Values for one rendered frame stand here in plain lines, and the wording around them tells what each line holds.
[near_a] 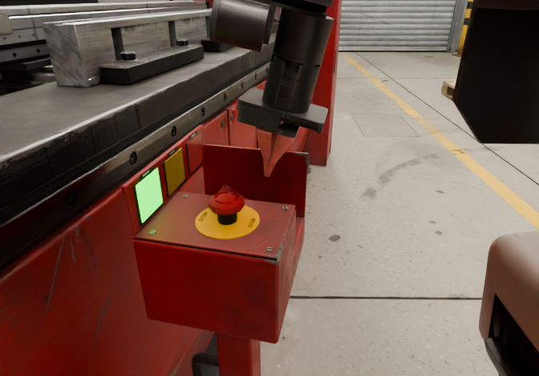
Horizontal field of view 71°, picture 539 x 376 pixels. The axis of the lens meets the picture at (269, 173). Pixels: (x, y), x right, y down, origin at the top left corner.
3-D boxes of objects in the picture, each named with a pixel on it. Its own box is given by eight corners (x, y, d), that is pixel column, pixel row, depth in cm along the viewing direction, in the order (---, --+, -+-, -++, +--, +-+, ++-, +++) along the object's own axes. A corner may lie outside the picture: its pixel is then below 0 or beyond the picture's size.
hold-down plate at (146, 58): (129, 85, 61) (126, 66, 60) (100, 83, 62) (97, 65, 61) (204, 58, 87) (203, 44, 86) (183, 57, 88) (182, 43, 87)
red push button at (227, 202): (239, 237, 40) (238, 208, 39) (204, 232, 41) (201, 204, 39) (249, 217, 44) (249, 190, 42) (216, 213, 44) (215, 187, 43)
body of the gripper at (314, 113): (249, 99, 49) (261, 42, 46) (324, 121, 48) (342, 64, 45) (234, 114, 43) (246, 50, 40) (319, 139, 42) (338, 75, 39)
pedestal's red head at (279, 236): (277, 346, 41) (279, 204, 33) (145, 320, 44) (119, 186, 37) (304, 240, 59) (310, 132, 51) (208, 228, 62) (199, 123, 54)
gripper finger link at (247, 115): (241, 155, 53) (253, 90, 49) (289, 169, 52) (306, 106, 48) (225, 175, 47) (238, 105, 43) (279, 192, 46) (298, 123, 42)
